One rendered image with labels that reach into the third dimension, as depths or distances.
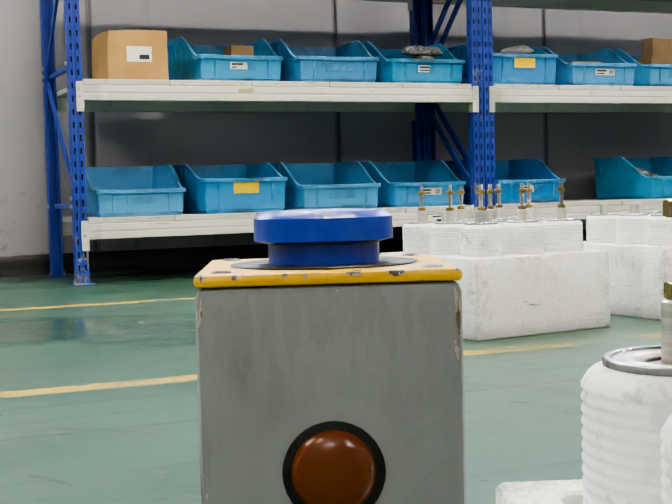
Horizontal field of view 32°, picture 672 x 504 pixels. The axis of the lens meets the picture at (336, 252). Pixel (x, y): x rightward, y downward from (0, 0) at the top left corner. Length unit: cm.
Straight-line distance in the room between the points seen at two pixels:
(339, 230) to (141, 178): 488
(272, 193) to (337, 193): 30
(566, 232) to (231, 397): 246
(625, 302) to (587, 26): 365
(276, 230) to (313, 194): 459
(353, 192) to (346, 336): 468
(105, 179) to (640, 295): 281
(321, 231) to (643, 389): 24
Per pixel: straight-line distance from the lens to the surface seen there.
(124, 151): 541
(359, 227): 32
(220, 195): 476
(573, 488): 62
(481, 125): 525
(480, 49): 528
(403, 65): 513
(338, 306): 30
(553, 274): 269
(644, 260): 297
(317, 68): 494
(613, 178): 604
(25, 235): 533
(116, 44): 474
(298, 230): 32
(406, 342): 31
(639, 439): 53
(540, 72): 549
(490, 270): 257
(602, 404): 54
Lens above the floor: 34
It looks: 3 degrees down
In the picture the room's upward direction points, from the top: 2 degrees counter-clockwise
